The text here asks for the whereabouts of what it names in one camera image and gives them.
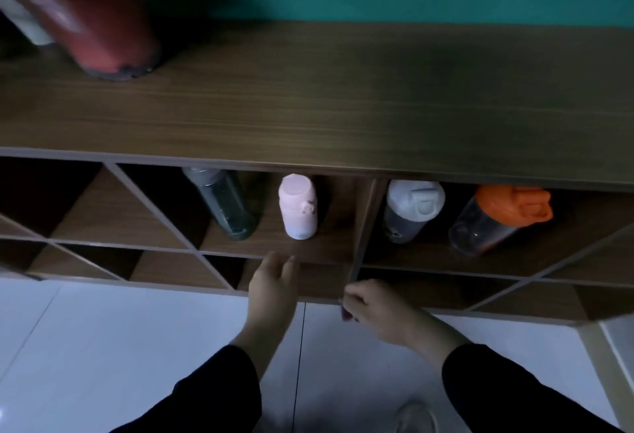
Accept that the person's right hand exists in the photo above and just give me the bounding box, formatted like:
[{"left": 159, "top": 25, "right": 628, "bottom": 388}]
[{"left": 340, "top": 279, "right": 437, "bottom": 349}]

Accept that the person's left hand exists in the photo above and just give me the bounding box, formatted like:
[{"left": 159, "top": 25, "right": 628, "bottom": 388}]
[{"left": 245, "top": 251, "right": 301, "bottom": 346}]

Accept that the person's right forearm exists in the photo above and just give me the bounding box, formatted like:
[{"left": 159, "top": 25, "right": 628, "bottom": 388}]
[{"left": 406, "top": 310, "right": 624, "bottom": 433}]

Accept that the person's left forearm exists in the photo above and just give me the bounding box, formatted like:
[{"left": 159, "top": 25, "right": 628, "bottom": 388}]
[{"left": 110, "top": 326, "right": 294, "bottom": 433}]

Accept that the pink bottle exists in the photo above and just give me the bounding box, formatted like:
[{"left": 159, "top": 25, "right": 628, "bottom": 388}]
[{"left": 278, "top": 173, "right": 318, "bottom": 240}]

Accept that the clear bottle with grey cap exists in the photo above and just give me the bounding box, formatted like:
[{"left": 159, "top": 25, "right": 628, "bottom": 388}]
[{"left": 182, "top": 166, "right": 258, "bottom": 241}]

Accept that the shaker bottle with white lid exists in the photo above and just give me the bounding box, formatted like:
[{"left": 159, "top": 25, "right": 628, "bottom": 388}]
[{"left": 382, "top": 179, "right": 446, "bottom": 244}]

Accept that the person's white shoe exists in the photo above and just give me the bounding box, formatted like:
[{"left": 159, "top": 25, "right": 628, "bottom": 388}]
[{"left": 394, "top": 400, "right": 440, "bottom": 433}]

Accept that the shaker bottle with orange lid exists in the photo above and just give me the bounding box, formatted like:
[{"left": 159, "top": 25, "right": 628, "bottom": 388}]
[{"left": 448, "top": 184, "right": 553, "bottom": 256}]

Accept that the brown wooden shelf cabinet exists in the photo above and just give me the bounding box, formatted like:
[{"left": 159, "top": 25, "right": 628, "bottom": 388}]
[{"left": 0, "top": 19, "right": 634, "bottom": 431}]

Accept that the red plant pot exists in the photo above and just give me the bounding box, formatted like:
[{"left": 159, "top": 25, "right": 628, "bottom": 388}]
[{"left": 0, "top": 0, "right": 161, "bottom": 83}]

